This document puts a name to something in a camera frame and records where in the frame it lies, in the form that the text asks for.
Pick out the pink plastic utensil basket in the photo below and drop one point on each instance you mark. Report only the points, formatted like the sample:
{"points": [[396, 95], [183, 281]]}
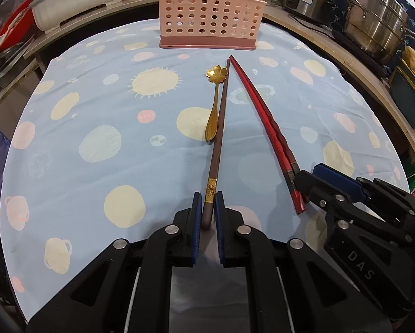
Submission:
{"points": [[207, 14]]}

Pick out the dark red chopstick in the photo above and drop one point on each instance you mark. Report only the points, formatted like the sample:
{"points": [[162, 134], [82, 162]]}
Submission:
{"points": [[286, 145]]}

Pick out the yellow plastic basin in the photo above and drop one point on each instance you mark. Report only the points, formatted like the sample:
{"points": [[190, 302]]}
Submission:
{"points": [[414, 73]]}

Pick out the stainless steel steamer pot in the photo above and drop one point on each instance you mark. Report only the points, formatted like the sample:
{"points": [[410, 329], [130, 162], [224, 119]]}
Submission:
{"points": [[374, 20]]}

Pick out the red plastic item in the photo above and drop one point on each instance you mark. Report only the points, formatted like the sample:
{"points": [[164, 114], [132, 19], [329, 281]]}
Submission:
{"points": [[11, 20]]}

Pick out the brown loofah sponge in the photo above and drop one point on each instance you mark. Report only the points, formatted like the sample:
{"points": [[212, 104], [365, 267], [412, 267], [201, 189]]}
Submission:
{"points": [[410, 57]]}

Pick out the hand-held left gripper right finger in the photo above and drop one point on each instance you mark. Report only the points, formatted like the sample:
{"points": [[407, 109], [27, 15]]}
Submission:
{"points": [[220, 229]]}

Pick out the brown chopstick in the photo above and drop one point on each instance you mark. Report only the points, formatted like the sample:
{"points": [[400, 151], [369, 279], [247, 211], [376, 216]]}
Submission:
{"points": [[216, 166]]}

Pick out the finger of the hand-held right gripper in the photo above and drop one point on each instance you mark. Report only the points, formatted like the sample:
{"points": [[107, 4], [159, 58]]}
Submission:
{"points": [[318, 192], [339, 178]]}

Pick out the bright red chopstick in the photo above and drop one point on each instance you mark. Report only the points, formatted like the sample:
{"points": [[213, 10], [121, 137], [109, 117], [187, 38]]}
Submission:
{"points": [[277, 150]]}

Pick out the blue planet-print tablecloth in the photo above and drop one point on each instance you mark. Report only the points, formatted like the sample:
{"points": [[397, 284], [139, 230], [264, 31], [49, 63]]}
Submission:
{"points": [[100, 111]]}

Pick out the curved wooden counter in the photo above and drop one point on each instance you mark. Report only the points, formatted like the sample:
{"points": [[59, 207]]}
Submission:
{"points": [[360, 73]]}

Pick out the black induction cooker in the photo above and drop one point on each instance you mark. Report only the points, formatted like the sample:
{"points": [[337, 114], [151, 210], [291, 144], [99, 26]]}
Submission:
{"points": [[363, 53]]}

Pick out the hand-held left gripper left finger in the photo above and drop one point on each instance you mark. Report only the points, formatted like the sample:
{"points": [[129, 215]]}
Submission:
{"points": [[197, 229]]}

